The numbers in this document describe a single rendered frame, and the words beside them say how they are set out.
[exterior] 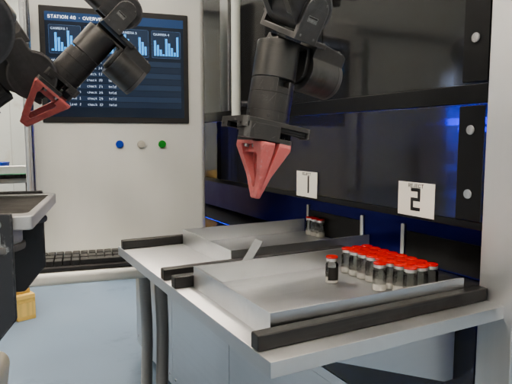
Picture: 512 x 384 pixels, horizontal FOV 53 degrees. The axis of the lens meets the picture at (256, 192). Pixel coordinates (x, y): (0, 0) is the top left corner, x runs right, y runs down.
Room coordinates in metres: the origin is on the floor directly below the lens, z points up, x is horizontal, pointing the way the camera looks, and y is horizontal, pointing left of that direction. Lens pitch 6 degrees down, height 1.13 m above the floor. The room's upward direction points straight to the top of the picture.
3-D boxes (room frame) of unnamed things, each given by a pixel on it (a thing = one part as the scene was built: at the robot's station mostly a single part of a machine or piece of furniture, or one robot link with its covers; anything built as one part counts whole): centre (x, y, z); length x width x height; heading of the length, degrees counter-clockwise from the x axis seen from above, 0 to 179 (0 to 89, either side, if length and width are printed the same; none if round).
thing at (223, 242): (1.15, -0.04, 0.90); 0.34 x 0.26 x 0.04; 119
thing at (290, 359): (0.96, -0.06, 0.87); 0.70 x 0.48 x 0.02; 29
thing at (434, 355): (0.74, -0.17, 0.79); 0.34 x 0.03 x 0.13; 119
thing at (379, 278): (0.81, -0.20, 0.90); 0.02 x 0.02 x 0.05
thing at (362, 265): (0.85, -0.20, 0.90); 0.18 x 0.02 x 0.05; 28
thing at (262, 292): (0.80, -0.11, 0.90); 0.34 x 0.26 x 0.04; 118
